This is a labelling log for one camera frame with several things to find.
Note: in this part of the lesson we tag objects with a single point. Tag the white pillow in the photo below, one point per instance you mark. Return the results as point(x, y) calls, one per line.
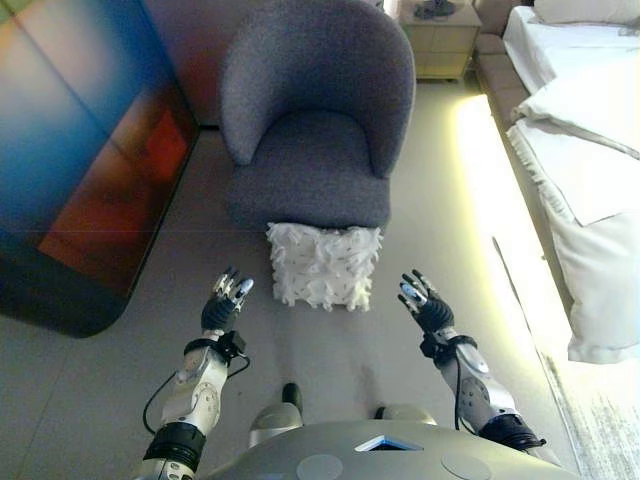
point(580, 102)

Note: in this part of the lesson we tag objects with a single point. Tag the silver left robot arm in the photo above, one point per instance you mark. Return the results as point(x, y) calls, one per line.
point(192, 395)

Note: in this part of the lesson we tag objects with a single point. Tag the white shaggy cushion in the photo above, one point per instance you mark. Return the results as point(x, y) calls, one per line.
point(322, 266)

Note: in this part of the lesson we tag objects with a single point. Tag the left robot leg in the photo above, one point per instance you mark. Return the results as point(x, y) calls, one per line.
point(280, 415)

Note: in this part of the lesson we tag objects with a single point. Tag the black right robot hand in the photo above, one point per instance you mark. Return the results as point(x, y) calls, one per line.
point(434, 309)

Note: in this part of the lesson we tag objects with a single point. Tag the grey patterned rug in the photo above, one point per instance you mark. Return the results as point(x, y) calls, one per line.
point(595, 425)

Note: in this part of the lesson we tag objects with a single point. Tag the robot leg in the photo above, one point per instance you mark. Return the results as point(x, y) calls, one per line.
point(280, 415)
point(405, 412)

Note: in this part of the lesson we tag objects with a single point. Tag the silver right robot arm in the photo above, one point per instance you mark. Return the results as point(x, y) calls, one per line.
point(475, 390)

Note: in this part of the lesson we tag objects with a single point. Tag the grey robot torso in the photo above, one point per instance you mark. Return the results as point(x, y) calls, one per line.
point(390, 452)

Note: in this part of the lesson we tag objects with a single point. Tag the dark object on bedside table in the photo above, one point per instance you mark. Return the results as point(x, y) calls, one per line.
point(434, 7)

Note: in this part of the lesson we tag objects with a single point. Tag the grey fabric armchair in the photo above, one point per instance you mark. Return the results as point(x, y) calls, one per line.
point(315, 110)

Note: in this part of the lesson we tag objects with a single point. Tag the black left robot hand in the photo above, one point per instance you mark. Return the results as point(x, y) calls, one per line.
point(220, 312)

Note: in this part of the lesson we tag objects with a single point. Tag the right robot leg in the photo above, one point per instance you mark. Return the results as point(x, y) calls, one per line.
point(405, 412)

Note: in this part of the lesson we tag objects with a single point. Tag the white bed with duvet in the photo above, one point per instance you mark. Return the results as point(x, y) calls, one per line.
point(575, 150)

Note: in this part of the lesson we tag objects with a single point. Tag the beige bedside table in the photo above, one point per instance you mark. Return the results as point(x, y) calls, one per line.
point(442, 42)

